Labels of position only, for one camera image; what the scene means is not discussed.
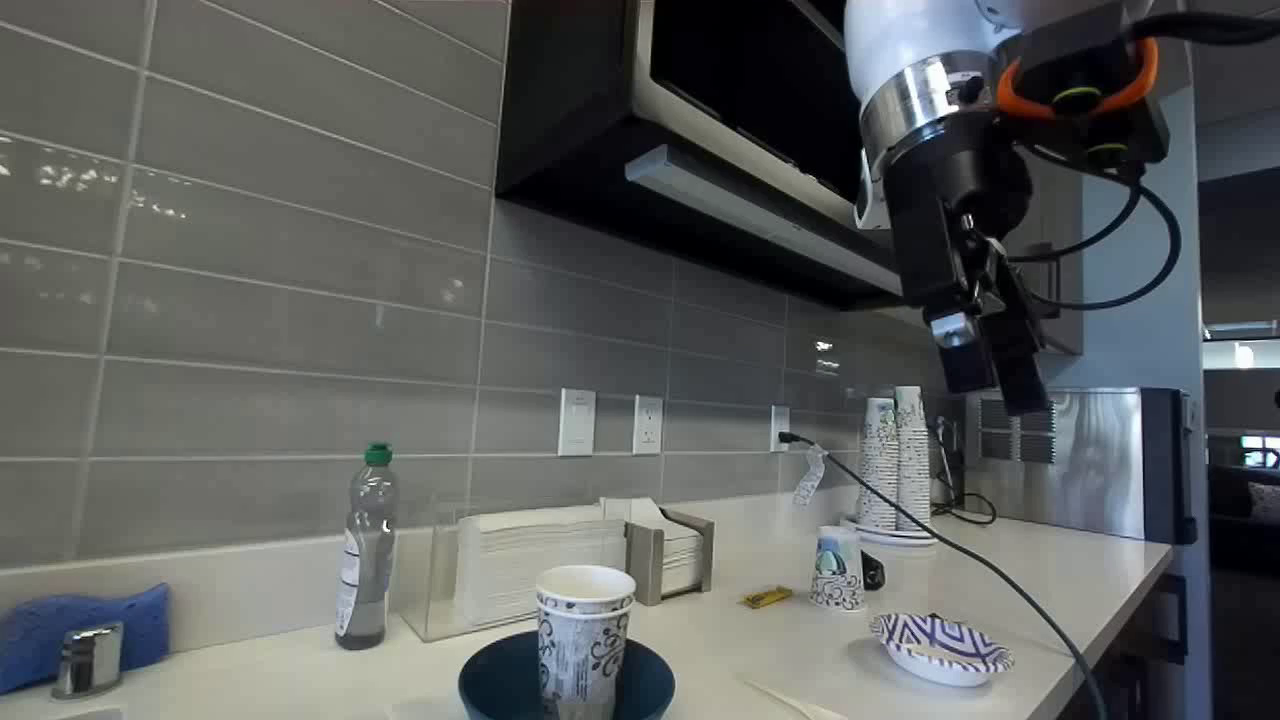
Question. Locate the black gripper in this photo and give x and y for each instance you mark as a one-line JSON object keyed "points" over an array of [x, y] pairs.
{"points": [[947, 215]]}

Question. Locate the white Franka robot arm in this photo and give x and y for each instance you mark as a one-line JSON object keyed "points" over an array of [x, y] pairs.
{"points": [[907, 35]]}

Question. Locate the tall stack of paper cups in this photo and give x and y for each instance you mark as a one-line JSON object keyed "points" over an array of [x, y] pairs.
{"points": [[912, 461], [878, 464]]}

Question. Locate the dark blue bowl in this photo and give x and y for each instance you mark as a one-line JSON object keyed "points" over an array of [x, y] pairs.
{"points": [[504, 684]]}

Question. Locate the stainless steel appliance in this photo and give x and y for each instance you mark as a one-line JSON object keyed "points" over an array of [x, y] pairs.
{"points": [[1081, 464]]}

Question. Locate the small black object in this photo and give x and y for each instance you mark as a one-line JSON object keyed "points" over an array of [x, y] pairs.
{"points": [[872, 570]]}

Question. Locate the upside-down patterned paper cup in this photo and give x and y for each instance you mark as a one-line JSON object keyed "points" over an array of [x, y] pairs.
{"points": [[836, 570]]}

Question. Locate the blue patterned paper plate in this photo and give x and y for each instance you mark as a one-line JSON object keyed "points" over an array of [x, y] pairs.
{"points": [[943, 649]]}

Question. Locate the yellow packet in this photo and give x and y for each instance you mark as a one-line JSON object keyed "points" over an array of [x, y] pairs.
{"points": [[769, 596]]}

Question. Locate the grey napkin holder with napkins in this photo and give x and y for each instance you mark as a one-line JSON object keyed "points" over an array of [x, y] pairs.
{"points": [[664, 563]]}

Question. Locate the black upper cabinet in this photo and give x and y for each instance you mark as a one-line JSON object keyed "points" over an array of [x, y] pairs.
{"points": [[573, 92]]}

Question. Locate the clear bottle green cap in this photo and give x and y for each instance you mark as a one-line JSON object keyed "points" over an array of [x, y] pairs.
{"points": [[360, 563]]}

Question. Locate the chrome metal fixture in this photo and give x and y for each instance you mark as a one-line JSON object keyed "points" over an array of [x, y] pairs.
{"points": [[88, 661]]}

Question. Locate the grey wall cabinet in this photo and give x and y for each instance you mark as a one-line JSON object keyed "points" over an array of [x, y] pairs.
{"points": [[1066, 215]]}

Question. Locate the white wall outlet with plug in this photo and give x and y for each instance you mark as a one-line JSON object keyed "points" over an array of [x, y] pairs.
{"points": [[778, 422]]}

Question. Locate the black wrist camera orange mount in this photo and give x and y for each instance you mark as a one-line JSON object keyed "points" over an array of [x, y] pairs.
{"points": [[1081, 101]]}

